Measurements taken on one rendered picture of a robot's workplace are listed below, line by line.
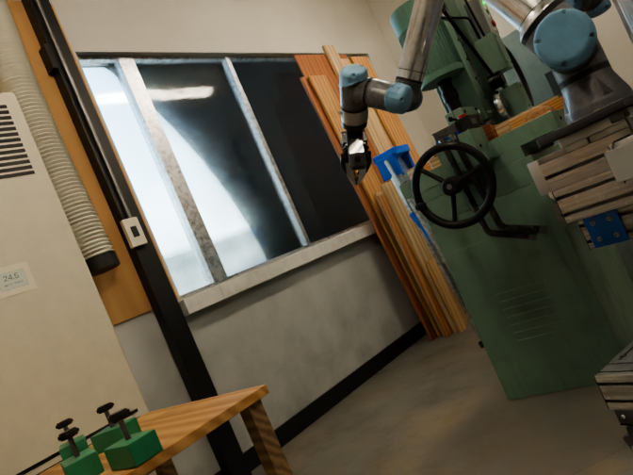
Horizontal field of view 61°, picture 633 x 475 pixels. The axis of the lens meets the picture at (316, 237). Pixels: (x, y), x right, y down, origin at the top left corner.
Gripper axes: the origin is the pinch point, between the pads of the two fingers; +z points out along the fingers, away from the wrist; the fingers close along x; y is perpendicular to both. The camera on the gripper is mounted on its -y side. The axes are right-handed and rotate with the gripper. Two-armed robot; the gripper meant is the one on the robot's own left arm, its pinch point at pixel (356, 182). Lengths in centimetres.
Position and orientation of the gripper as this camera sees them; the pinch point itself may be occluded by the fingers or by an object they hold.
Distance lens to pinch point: 164.2
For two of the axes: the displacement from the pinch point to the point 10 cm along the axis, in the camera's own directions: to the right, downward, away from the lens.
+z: 0.7, 7.3, 6.8
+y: -0.5, -6.7, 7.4
